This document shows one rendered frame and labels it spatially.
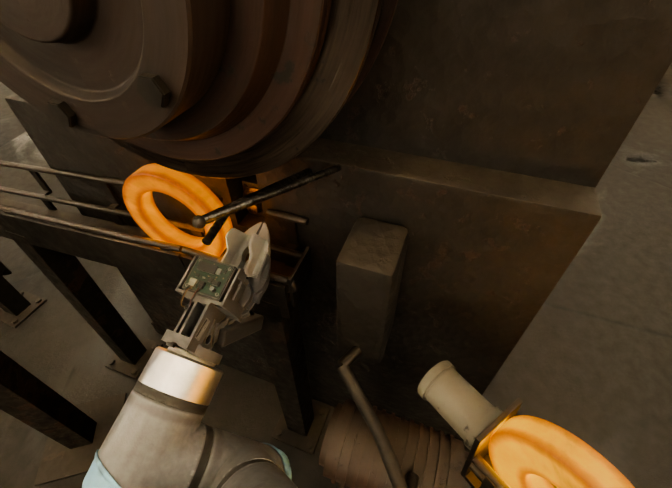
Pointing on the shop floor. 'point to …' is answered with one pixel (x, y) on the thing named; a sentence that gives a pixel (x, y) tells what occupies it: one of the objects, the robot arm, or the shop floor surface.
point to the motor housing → (440, 467)
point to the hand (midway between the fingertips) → (261, 232)
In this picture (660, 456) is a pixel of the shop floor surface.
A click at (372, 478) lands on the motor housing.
